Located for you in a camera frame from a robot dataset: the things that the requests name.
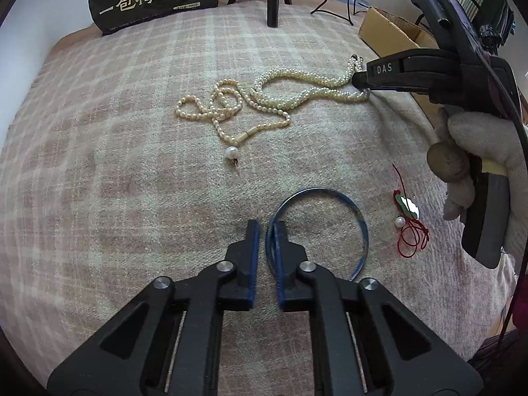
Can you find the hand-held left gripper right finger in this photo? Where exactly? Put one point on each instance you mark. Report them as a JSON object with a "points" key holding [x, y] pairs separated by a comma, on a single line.
{"points": [[280, 264]]}

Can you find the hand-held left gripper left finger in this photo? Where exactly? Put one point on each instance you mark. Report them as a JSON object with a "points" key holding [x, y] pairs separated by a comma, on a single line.
{"points": [[252, 255]]}

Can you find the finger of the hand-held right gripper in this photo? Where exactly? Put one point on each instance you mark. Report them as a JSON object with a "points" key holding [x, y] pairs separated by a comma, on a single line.
{"points": [[367, 80]]}

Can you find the cardboard box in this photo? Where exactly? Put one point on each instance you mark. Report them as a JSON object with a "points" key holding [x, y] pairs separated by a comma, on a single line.
{"points": [[383, 29]]}

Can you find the blue bangle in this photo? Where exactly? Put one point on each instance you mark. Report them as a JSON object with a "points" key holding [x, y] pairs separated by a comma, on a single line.
{"points": [[330, 192]]}

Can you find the person's right hand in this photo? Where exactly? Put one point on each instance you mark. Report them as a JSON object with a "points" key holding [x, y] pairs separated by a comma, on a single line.
{"points": [[478, 136]]}

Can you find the loose white pearl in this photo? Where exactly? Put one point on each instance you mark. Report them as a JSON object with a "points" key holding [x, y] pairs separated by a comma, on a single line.
{"points": [[399, 222]]}

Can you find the pink plaid blanket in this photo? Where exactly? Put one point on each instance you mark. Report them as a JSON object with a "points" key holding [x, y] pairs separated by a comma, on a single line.
{"points": [[123, 173]]}

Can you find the black printed bag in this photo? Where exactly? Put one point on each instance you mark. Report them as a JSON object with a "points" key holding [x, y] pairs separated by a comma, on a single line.
{"points": [[152, 0]]}

